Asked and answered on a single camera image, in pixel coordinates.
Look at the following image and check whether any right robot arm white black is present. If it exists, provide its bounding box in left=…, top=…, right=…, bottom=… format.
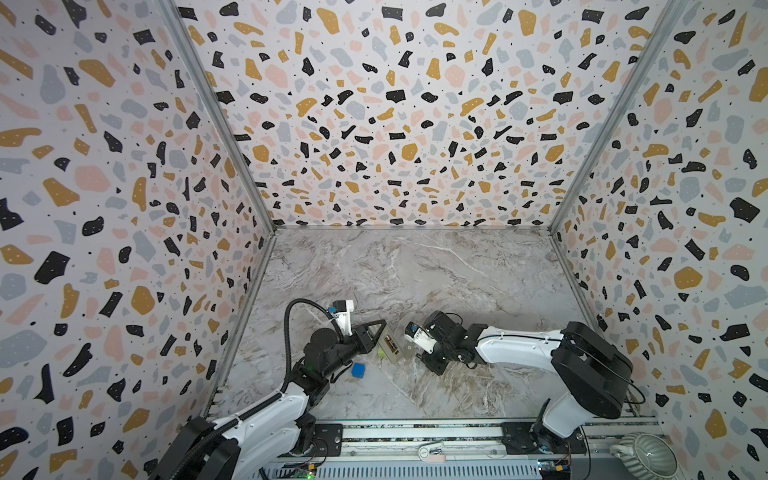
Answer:
left=405, top=311, right=633, bottom=447

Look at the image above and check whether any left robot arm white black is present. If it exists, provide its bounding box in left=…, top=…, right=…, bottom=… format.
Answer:
left=149, top=320, right=386, bottom=479

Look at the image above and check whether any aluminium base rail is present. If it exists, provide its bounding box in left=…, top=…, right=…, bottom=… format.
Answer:
left=238, top=417, right=662, bottom=479

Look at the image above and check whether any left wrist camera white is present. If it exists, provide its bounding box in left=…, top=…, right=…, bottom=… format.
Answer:
left=329, top=300, right=355, bottom=337

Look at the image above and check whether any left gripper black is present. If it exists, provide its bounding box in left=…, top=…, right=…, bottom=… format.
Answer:
left=319, top=319, right=383, bottom=381

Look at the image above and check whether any white remote control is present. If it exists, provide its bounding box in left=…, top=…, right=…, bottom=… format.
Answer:
left=377, top=326, right=415, bottom=364

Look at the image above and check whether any blue cube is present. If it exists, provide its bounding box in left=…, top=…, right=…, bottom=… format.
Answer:
left=351, top=363, right=366, bottom=379

